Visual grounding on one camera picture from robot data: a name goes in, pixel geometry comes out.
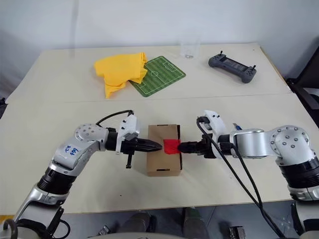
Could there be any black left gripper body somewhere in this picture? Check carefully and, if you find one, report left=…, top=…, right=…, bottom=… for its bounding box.
left=121, top=138, right=139, bottom=170

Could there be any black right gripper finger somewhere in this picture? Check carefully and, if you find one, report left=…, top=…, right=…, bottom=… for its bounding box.
left=178, top=140, right=200, bottom=148
left=178, top=147, right=200, bottom=155

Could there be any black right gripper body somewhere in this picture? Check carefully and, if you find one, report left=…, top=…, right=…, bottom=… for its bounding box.
left=198, top=133, right=218, bottom=159

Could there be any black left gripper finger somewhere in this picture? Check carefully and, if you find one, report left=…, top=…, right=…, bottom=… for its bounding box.
left=136, top=146, right=163, bottom=153
left=136, top=138, right=164, bottom=149

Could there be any brown cardboard box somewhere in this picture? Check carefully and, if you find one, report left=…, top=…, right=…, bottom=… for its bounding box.
left=146, top=123, right=185, bottom=178

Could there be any red tape strip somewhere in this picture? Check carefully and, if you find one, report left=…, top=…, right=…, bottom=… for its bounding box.
left=162, top=139, right=181, bottom=155

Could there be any green soccer field mat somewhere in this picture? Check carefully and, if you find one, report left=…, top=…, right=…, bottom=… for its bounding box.
left=129, top=56, right=187, bottom=98

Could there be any dark rounded shape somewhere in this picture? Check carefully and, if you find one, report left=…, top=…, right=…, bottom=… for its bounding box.
left=119, top=211, right=153, bottom=235

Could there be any yellow cloth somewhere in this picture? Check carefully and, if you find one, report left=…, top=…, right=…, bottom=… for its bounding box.
left=94, top=51, right=150, bottom=99

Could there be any grey handheld game controller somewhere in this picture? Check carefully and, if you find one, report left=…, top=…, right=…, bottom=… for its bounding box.
left=208, top=51, right=259, bottom=84

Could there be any clear drinking glass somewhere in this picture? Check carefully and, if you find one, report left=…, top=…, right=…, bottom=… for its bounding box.
left=179, top=37, right=201, bottom=60

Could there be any black chair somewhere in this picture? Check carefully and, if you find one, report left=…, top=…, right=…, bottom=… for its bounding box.
left=286, top=37, right=319, bottom=118

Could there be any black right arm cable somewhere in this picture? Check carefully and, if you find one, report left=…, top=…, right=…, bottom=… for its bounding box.
left=196, top=117, right=285, bottom=239
left=230, top=145, right=263, bottom=208

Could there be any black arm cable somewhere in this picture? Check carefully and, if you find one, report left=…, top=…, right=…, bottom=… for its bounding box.
left=196, top=117, right=285, bottom=239
left=230, top=145, right=263, bottom=208
left=95, top=109, right=135, bottom=126

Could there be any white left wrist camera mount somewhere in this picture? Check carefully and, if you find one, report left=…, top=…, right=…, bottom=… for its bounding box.
left=115, top=115, right=139, bottom=155

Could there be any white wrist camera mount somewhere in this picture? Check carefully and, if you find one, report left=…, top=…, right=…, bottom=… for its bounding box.
left=115, top=115, right=139, bottom=155
left=196, top=110, right=229, bottom=160

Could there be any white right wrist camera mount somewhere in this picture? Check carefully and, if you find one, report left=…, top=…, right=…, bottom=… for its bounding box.
left=196, top=110, right=229, bottom=160

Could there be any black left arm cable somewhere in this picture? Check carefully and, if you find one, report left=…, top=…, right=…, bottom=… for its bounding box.
left=95, top=109, right=135, bottom=126

